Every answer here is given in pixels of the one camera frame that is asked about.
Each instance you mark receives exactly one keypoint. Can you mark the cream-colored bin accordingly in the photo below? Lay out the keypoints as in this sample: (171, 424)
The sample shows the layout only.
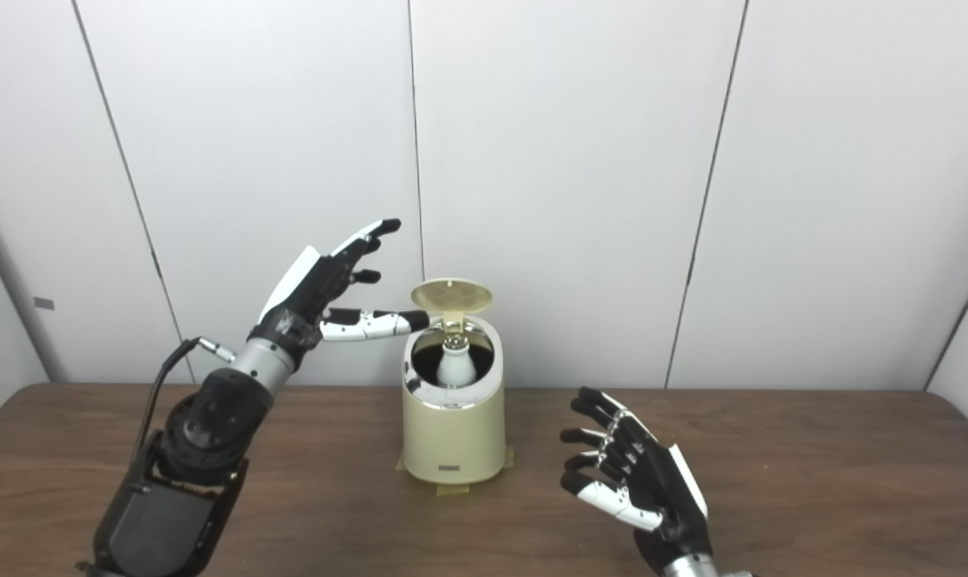
(452, 437)

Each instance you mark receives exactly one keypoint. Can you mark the round cream bin lid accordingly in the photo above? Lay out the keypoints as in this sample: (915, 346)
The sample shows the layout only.
(452, 295)

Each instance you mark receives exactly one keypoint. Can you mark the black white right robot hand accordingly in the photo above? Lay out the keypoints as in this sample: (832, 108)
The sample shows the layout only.
(660, 489)

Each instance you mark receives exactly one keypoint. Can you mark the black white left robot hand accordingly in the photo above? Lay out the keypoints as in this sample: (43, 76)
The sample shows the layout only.
(308, 296)

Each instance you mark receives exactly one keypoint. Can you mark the small white plastic bottle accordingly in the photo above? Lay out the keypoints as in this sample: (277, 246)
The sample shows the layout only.
(456, 367)

